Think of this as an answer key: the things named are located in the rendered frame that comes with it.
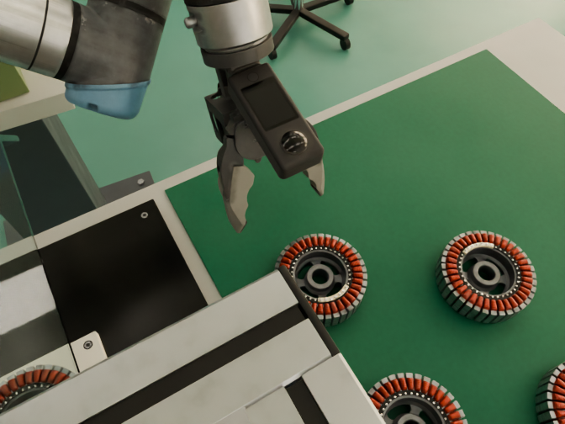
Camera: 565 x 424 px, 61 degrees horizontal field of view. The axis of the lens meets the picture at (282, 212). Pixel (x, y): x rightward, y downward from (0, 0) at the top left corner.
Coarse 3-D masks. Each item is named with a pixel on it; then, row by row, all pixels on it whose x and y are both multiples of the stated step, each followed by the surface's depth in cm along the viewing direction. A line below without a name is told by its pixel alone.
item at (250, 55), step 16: (256, 48) 44; (272, 48) 46; (208, 64) 45; (224, 64) 44; (240, 64) 44; (256, 64) 47; (224, 80) 50; (208, 96) 53; (224, 96) 51; (224, 112) 48; (224, 128) 52; (240, 128) 48; (240, 144) 48; (256, 144) 49; (256, 160) 51
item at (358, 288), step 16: (304, 240) 59; (320, 240) 59; (336, 240) 59; (288, 256) 58; (304, 256) 59; (320, 256) 60; (336, 256) 59; (352, 256) 58; (320, 272) 59; (352, 272) 57; (320, 288) 57; (352, 288) 56; (320, 304) 55; (336, 304) 55; (352, 304) 55; (320, 320) 54; (336, 320) 55
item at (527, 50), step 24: (528, 24) 88; (480, 48) 84; (504, 48) 84; (528, 48) 84; (552, 48) 84; (528, 72) 81; (552, 72) 81; (360, 96) 78; (552, 96) 78; (312, 120) 75; (192, 168) 70; (144, 192) 68; (96, 216) 66; (168, 216) 66; (48, 240) 64; (192, 264) 62; (216, 288) 60
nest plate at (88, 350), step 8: (88, 336) 53; (96, 336) 53; (72, 344) 53; (80, 344) 53; (88, 344) 53; (96, 344) 53; (80, 352) 52; (88, 352) 52; (96, 352) 52; (104, 352) 53; (80, 360) 52; (88, 360) 52; (96, 360) 52; (80, 368) 51
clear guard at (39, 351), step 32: (0, 160) 31; (0, 192) 29; (0, 224) 28; (0, 256) 27; (32, 256) 27; (0, 288) 26; (32, 288) 26; (0, 320) 25; (32, 320) 25; (0, 352) 24; (32, 352) 24; (64, 352) 24; (0, 384) 23; (32, 384) 23
